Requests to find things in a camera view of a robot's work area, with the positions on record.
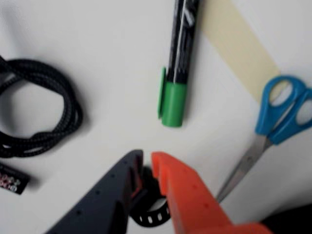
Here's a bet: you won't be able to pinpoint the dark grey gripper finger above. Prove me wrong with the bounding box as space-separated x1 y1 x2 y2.
45 149 144 234

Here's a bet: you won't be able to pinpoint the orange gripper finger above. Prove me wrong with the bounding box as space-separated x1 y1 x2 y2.
151 151 273 234

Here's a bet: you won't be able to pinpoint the green-capped black marker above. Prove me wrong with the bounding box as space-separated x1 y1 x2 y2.
156 0 201 128

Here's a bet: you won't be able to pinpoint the black battery with red print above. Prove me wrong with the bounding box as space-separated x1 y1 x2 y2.
0 161 31 196

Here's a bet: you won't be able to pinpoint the long beige masking tape strip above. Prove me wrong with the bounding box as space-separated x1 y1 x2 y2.
203 0 281 103

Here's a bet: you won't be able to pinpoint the black strap ring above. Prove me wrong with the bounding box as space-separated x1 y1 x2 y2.
128 165 172 229

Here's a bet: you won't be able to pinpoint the black braided usb cable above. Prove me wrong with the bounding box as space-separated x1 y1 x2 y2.
0 55 84 159

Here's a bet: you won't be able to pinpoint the blue-handled scissors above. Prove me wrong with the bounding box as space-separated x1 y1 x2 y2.
215 75 312 203

